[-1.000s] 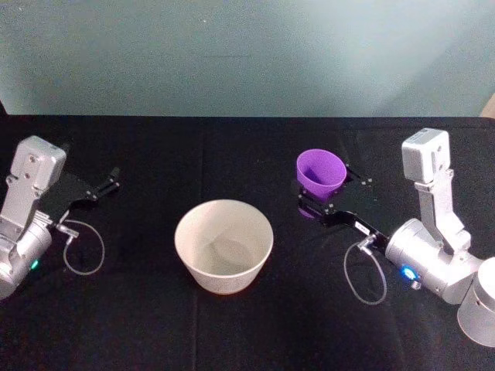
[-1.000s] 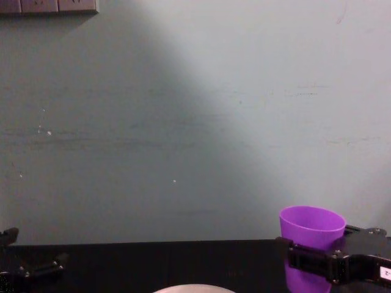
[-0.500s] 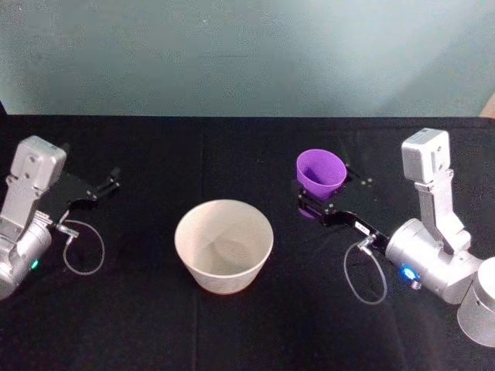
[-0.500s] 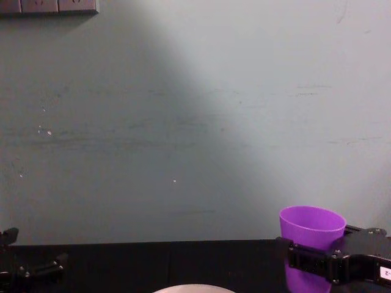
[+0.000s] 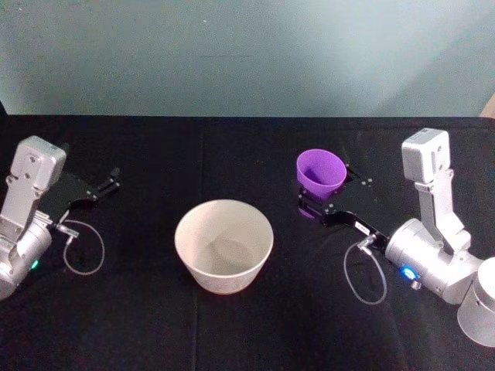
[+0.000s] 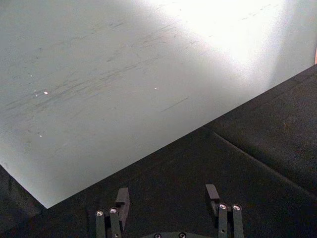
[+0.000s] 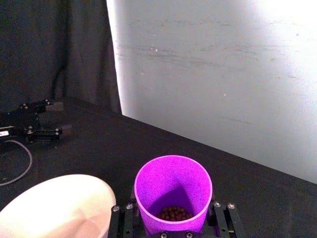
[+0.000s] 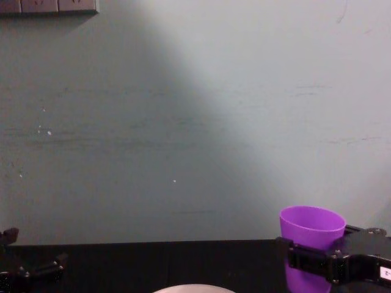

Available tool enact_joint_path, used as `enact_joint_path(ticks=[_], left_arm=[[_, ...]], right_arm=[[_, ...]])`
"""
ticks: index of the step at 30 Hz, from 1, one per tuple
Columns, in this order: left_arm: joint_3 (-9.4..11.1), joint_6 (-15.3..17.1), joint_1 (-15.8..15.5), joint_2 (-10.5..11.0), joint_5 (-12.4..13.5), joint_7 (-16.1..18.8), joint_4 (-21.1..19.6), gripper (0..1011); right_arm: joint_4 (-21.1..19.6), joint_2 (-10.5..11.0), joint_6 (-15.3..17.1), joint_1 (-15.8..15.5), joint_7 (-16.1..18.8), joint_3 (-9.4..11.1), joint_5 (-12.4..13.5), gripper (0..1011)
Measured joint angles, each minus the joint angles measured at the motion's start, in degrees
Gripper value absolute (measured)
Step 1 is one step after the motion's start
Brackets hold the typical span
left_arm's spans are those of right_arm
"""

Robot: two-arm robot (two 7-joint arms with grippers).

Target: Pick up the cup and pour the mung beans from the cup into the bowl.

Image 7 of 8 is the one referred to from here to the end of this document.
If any purple plastic cup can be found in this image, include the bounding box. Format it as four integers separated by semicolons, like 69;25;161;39
134;155;213;236

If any black curtain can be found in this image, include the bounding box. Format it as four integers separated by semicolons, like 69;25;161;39
0;0;122;115

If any cream round bowl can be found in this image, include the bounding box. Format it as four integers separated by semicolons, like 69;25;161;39
0;174;117;238

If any black table cloth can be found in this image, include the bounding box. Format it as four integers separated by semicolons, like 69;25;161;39
0;96;317;238

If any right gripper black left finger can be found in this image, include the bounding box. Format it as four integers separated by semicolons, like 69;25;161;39
107;193;149;238

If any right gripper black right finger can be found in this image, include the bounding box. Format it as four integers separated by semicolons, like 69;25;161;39
202;195;246;238

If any heap of brown beads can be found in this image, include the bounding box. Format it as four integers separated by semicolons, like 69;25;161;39
158;205;193;221

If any thin grey cable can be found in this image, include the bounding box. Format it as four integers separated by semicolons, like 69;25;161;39
0;139;34;186

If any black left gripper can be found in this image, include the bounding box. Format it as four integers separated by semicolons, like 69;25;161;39
0;98;73;152

